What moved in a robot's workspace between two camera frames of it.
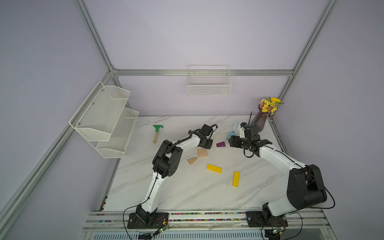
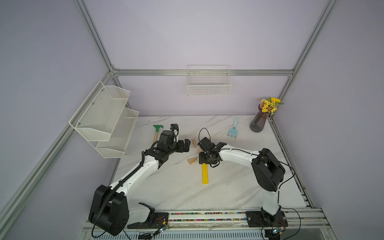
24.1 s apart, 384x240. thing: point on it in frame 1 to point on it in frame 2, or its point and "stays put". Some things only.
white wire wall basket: [209, 80] stays put
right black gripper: [234, 139] to [202, 159]
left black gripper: [209, 144] to [181, 148]
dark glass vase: [260, 119] stays put
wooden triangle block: [192, 160] stays put
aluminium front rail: [114, 225] stays put
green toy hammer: [156, 134] stays put
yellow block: [214, 168] to [205, 177]
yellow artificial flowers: [269, 104] stays put
